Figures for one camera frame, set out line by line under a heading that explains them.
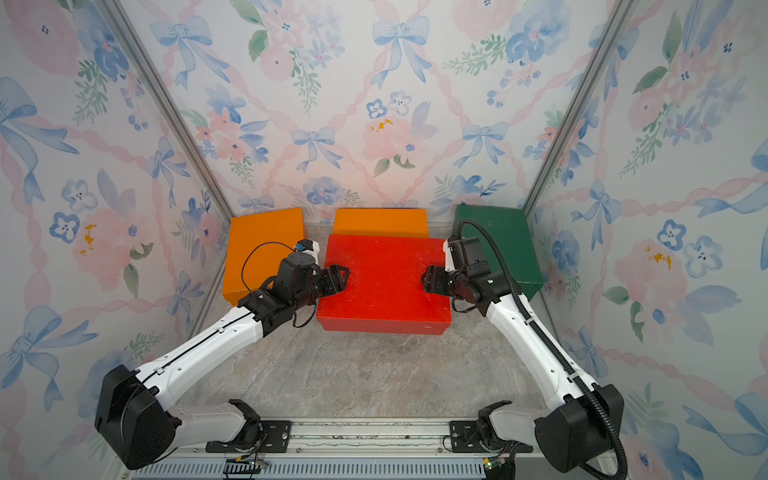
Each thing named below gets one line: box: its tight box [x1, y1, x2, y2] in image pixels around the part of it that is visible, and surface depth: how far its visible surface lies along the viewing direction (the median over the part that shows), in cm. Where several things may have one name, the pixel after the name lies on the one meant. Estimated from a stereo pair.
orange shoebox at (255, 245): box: [223, 207, 305, 307], surface depth 68 cm
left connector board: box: [223, 457, 269, 474], surface depth 74 cm
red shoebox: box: [316, 234, 452, 335], surface depth 77 cm
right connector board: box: [483, 458, 502, 470], surface depth 74 cm
